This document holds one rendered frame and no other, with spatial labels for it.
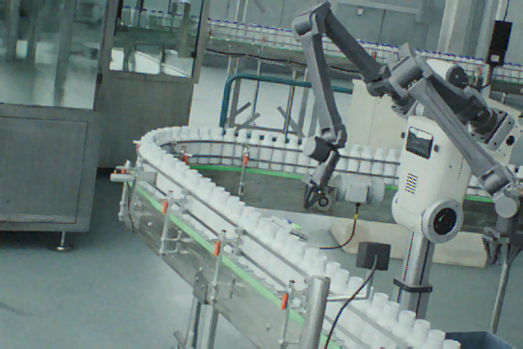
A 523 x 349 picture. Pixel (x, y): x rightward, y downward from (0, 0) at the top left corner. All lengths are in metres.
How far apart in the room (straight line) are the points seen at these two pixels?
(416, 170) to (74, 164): 3.17
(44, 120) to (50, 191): 0.44
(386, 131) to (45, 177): 2.42
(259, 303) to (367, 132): 4.16
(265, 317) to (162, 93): 5.48
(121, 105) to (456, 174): 5.16
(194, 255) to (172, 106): 5.00
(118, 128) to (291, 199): 3.75
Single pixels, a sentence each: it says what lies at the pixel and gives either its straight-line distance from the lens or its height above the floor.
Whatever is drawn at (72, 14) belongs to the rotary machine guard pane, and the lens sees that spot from 5.99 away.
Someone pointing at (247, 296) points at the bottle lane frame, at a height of 0.94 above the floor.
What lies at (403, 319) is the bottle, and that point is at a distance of 2.43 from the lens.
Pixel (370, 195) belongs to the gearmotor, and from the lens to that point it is 4.58.
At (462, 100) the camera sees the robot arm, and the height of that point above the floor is 1.62.
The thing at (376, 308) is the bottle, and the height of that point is 1.13.
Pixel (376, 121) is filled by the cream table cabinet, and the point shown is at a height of 0.97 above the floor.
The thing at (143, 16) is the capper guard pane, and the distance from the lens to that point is 8.14.
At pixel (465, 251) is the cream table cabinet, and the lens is 7.47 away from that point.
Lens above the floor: 1.92
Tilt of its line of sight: 12 degrees down
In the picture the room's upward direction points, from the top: 9 degrees clockwise
